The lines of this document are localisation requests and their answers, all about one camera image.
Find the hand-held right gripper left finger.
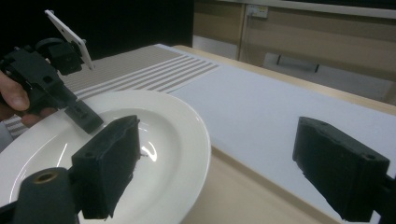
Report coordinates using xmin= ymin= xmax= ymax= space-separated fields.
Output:
xmin=70 ymin=114 xmax=142 ymax=220

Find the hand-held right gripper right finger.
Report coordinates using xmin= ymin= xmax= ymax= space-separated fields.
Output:
xmin=291 ymin=116 xmax=391 ymax=223

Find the white plate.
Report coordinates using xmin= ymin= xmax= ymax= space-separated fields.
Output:
xmin=0 ymin=89 xmax=213 ymax=224

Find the beige tray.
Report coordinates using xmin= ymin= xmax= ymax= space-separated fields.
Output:
xmin=180 ymin=144 xmax=344 ymax=224

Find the striped placemat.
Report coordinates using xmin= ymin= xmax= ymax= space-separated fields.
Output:
xmin=3 ymin=45 xmax=220 ymax=139

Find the wooden table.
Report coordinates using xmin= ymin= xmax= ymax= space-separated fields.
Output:
xmin=172 ymin=45 xmax=396 ymax=117

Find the white board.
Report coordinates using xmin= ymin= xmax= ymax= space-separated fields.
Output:
xmin=0 ymin=43 xmax=396 ymax=224

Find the light wooden desk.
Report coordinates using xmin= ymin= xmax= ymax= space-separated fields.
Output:
xmin=192 ymin=0 xmax=396 ymax=105

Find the wall socket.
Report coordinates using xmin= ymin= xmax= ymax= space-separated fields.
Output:
xmin=245 ymin=4 xmax=269 ymax=19

